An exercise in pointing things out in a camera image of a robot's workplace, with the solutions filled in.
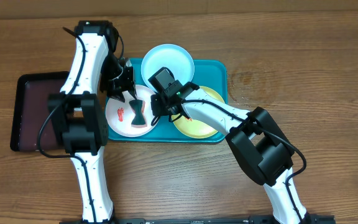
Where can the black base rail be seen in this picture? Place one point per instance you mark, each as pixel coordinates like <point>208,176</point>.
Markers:
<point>253,219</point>

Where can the green and orange sponge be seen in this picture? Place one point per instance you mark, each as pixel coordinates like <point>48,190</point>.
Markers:
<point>137,107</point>

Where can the pink plate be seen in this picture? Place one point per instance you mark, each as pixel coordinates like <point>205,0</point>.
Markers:
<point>119,115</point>

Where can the teal plastic tray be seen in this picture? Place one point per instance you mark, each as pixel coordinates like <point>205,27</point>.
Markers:
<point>209,73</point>

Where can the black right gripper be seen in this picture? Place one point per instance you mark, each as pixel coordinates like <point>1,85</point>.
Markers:
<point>158,106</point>

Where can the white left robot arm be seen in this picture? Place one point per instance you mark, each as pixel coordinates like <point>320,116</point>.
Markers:
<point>77,117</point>

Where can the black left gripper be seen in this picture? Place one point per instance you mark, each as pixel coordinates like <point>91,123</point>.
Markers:
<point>128,85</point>

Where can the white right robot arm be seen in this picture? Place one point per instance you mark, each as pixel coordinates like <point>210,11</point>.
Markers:
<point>261,149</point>

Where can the yellow plate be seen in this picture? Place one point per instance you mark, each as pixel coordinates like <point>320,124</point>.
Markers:
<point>193,128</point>

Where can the light blue plate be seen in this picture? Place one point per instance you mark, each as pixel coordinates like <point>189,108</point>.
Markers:
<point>171,56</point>

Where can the black water tray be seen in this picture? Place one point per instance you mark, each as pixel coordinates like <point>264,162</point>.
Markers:
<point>31,108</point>

